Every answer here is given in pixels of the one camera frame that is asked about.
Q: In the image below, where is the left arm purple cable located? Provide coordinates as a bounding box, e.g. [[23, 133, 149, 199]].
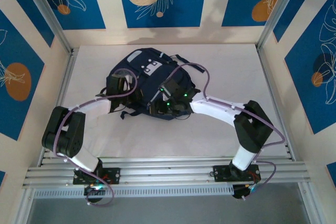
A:
[[52, 68, 139, 206]]

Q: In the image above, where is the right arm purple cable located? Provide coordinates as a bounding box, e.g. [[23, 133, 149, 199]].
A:
[[172, 62, 286, 201]]

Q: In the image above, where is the short aluminium frame post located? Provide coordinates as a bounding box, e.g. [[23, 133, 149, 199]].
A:
[[299, 182, 320, 224], [13, 188, 36, 224]]

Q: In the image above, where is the aluminium side rail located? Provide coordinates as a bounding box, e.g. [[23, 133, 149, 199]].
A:
[[256, 45, 296, 161], [38, 48, 79, 167]]

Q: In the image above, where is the navy blue student backpack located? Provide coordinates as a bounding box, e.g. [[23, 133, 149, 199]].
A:
[[106, 47, 205, 122]]

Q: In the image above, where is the grey slotted cable duct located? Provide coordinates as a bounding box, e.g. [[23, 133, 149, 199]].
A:
[[34, 184, 234, 199]]

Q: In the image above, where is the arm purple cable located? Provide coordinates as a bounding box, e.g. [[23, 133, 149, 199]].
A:
[[172, 62, 286, 201], [52, 68, 139, 206]]

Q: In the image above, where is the aluminium mounting rail beam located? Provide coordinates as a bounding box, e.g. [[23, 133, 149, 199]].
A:
[[22, 157, 312, 189]]

